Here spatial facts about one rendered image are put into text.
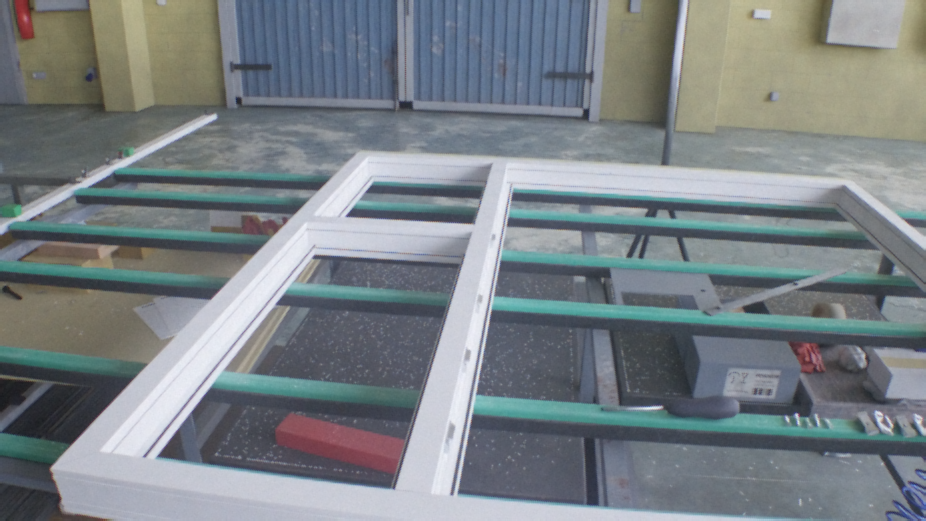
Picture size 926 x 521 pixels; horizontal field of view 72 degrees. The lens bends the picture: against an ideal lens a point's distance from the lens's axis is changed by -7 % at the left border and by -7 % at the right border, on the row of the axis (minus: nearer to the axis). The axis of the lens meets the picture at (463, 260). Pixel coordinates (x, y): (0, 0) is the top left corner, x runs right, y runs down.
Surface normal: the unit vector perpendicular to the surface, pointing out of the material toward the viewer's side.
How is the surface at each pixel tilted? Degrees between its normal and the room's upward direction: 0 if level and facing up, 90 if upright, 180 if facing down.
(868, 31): 90
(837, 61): 90
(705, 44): 90
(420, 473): 0
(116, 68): 90
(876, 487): 0
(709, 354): 0
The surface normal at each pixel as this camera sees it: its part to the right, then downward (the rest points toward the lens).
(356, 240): -0.12, 0.40
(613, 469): 0.02, -0.91
